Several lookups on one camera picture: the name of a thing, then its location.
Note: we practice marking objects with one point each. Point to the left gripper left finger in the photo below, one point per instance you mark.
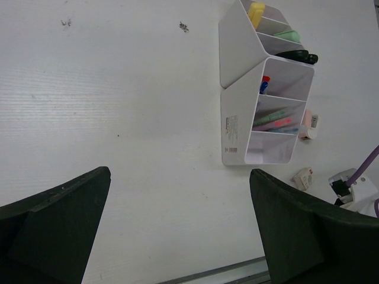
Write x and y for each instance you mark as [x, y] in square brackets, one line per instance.
[48, 237]

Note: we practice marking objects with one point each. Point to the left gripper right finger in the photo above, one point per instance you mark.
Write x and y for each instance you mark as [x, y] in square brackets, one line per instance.
[308, 240]

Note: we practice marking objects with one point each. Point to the small white eraser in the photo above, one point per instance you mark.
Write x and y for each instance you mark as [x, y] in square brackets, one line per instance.
[303, 179]

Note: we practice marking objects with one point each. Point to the pink pen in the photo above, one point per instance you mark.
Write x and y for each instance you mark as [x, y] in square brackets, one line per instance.
[282, 122]

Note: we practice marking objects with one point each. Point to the dark green pen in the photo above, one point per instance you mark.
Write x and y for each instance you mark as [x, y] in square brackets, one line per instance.
[272, 117]

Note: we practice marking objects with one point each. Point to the blue pen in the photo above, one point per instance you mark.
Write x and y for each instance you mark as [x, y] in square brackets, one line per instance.
[263, 88]

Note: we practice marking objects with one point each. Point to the black handled scissors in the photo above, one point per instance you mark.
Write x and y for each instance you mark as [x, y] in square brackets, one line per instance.
[302, 56]

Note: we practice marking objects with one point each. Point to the green highlighter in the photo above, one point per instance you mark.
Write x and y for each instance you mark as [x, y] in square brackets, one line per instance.
[290, 35]

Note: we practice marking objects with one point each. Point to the yellow highlighter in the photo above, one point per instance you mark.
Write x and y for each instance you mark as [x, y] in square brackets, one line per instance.
[255, 13]

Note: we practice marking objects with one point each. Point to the red pen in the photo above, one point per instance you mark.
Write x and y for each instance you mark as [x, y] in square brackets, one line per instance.
[266, 79]

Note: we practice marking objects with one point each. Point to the white compartment organizer box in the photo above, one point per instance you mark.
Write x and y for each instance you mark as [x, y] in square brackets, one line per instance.
[264, 95]

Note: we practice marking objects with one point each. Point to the front aluminium rail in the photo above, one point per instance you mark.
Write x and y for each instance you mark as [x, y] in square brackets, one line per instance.
[250, 271]

